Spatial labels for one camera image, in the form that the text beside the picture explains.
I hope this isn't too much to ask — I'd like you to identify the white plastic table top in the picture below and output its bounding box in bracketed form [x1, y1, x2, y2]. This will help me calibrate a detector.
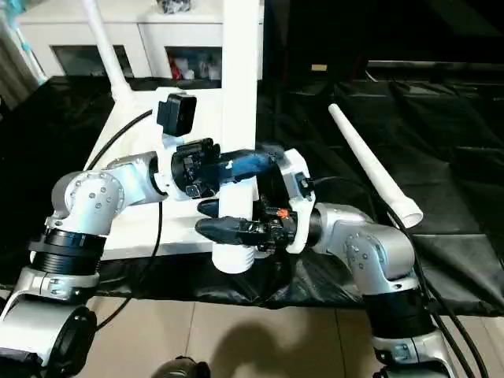
[75, 85, 278, 258]

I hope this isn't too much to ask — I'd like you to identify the white plastic table leg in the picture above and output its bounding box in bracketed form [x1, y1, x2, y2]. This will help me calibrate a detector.
[211, 0, 265, 274]
[82, 0, 132, 100]
[328, 102, 424, 230]

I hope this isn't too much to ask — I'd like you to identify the white cabinet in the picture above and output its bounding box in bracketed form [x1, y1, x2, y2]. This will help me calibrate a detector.
[16, 0, 265, 80]

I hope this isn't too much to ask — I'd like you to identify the black robot left foot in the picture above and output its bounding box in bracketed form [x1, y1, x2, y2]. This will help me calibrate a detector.
[153, 358, 210, 378]

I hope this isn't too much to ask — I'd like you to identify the dark glass bowl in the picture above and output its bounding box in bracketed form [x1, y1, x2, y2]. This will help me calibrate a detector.
[155, 0, 195, 16]

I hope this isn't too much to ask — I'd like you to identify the black mat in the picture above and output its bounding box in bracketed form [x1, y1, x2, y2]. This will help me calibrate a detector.
[0, 75, 504, 317]

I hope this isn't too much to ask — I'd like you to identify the large black furniture piece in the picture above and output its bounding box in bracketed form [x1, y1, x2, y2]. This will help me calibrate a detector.
[260, 0, 504, 95]

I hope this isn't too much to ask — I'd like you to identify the pale blue translucent object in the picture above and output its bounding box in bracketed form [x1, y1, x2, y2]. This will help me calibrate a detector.
[0, 0, 42, 76]

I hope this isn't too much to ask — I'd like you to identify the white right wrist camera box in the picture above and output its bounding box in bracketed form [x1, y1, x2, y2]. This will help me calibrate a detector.
[270, 147, 317, 254]

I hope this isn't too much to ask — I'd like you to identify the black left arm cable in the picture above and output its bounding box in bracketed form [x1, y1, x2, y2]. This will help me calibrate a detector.
[82, 109, 163, 332]

